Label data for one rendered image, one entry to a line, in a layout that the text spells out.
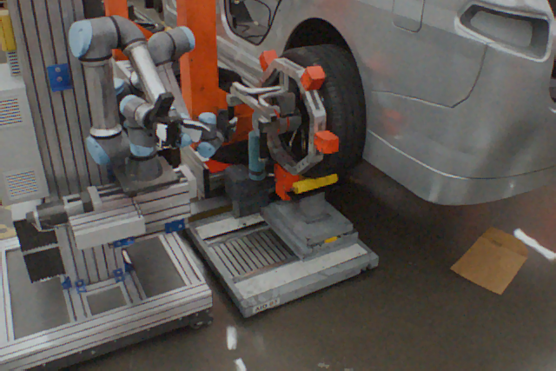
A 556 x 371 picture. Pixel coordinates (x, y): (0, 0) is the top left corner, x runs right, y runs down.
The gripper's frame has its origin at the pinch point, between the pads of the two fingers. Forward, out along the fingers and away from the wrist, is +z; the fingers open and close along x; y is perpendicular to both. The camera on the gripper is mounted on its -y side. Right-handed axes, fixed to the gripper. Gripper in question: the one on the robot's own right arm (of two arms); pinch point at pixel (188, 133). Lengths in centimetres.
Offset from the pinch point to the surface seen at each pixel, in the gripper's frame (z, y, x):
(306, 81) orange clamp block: -36, 2, -86
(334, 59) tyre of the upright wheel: -38, -6, -106
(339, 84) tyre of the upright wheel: -28, 2, -99
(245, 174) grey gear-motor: -84, 70, -99
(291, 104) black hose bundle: -37, 12, -80
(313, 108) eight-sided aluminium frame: -31, 13, -87
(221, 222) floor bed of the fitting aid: -92, 105, -92
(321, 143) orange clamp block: -21, 26, -86
